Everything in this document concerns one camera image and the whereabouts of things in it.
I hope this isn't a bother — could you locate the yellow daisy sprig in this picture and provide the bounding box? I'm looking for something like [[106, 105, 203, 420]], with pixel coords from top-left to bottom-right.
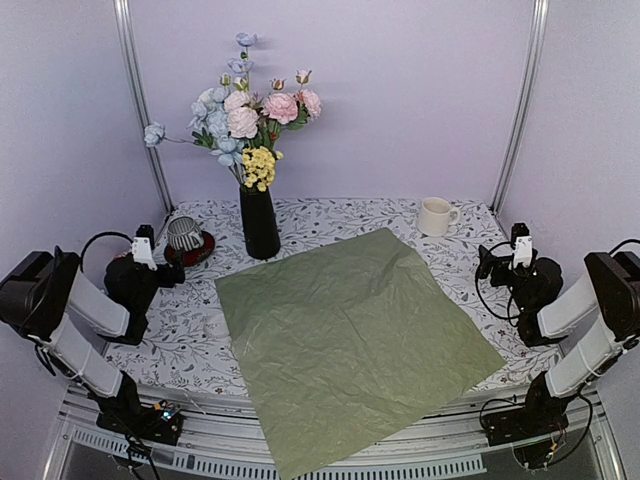
[[241, 146, 284, 193]]

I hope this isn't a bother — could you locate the light blue hydrangea stem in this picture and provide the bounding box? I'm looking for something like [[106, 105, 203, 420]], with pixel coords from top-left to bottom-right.
[[143, 86, 243, 184]]

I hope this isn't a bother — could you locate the pale pink peony stem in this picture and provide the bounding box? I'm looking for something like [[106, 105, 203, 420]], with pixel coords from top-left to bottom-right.
[[223, 76, 267, 148]]

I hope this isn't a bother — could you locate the green and peach wrapping paper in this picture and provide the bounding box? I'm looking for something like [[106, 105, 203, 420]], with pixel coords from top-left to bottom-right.
[[216, 228, 504, 479]]

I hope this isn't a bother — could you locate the deep pink peony stem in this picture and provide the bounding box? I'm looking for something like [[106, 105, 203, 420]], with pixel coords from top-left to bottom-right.
[[259, 70, 322, 151]]

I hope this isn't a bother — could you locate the small blue flower stem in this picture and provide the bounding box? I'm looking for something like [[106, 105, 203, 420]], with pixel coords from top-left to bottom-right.
[[227, 32, 258, 92]]

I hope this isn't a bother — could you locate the pink rose stem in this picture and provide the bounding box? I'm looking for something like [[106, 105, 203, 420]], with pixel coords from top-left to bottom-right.
[[270, 79, 286, 92]]

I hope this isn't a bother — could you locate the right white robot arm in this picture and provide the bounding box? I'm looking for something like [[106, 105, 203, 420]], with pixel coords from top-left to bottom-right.
[[474, 235, 639, 436]]

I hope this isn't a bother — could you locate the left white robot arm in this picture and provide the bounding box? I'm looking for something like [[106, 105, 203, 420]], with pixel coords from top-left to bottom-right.
[[1, 249, 184, 434]]

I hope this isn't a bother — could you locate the black cylindrical vase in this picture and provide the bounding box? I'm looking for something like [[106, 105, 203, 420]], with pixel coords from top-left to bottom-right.
[[240, 186, 281, 260]]

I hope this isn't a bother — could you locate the red round coaster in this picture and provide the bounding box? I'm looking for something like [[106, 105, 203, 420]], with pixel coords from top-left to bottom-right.
[[163, 231, 215, 267]]

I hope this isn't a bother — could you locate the striped black white cup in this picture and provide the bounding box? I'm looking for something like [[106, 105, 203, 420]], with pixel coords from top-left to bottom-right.
[[167, 216, 204, 252]]

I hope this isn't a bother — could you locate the floral patterned tablecloth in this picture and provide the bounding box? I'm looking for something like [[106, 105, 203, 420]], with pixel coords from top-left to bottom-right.
[[105, 199, 562, 396]]

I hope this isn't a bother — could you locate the cream ceramic mug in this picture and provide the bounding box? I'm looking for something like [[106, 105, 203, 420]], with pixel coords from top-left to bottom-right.
[[417, 197, 461, 237]]

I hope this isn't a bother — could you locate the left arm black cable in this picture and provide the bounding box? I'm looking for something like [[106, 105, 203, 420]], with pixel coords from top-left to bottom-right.
[[19, 231, 136, 376]]

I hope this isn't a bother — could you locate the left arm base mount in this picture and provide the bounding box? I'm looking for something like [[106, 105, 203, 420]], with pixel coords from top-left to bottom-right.
[[89, 373, 184, 446]]

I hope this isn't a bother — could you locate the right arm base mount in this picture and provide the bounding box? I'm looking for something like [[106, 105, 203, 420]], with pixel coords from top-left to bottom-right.
[[479, 372, 571, 470]]

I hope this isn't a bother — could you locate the aluminium front rail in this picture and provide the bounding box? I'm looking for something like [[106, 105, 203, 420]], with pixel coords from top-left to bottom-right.
[[41, 387, 627, 479]]

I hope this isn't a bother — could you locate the right aluminium frame post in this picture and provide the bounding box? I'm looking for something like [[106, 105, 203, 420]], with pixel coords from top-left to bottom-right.
[[490, 0, 549, 216]]

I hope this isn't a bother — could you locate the aluminium frame post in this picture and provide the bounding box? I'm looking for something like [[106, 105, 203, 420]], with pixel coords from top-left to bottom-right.
[[113, 0, 174, 214], [490, 0, 549, 216]]

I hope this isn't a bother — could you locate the left aluminium frame post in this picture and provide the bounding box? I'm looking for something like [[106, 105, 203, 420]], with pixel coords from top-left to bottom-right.
[[113, 0, 174, 214]]

